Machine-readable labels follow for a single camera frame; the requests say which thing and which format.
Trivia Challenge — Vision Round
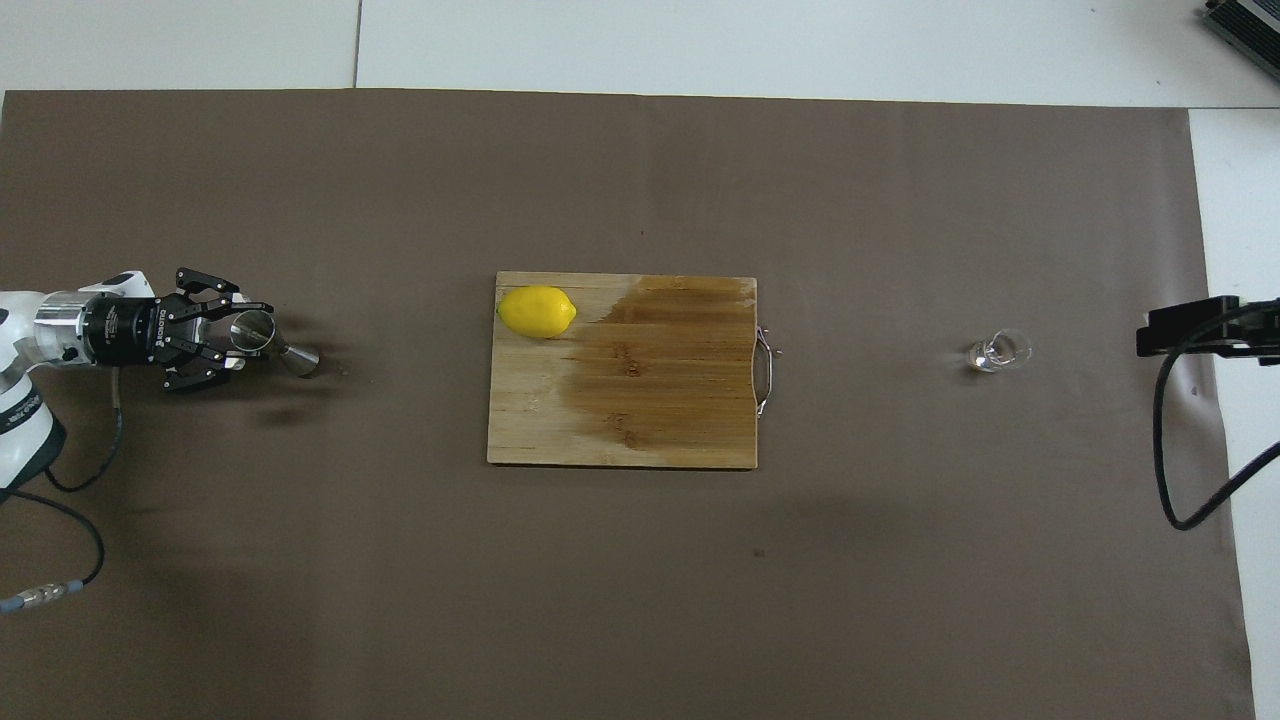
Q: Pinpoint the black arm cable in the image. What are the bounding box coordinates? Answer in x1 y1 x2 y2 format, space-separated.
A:
0 365 126 613
1153 300 1280 531

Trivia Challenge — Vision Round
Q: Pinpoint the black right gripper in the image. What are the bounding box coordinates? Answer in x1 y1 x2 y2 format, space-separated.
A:
1136 296 1280 366

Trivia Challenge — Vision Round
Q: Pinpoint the yellow lemon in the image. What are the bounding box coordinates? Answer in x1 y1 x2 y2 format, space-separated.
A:
497 285 578 340

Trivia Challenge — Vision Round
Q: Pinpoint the grey device corner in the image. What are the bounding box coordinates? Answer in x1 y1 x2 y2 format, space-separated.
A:
1197 0 1280 71

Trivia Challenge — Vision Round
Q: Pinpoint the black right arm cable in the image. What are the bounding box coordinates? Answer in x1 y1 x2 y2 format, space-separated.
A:
1153 300 1280 531

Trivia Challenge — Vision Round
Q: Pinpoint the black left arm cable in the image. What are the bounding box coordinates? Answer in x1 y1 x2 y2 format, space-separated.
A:
0 365 126 613

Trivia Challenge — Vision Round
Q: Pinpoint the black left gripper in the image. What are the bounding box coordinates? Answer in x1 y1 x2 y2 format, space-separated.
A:
80 267 276 394

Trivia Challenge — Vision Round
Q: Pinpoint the wooden cutting board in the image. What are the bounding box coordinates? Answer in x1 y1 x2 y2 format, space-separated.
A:
486 271 782 471

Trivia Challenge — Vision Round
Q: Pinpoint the steel double jigger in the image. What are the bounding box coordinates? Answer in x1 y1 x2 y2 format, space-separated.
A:
230 309 321 379

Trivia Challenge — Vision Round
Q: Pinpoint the small clear glass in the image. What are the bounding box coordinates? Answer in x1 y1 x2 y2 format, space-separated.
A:
967 328 1032 374

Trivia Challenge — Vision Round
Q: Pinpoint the brown paper table mat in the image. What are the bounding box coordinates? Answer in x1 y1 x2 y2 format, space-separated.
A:
0 88 1256 720

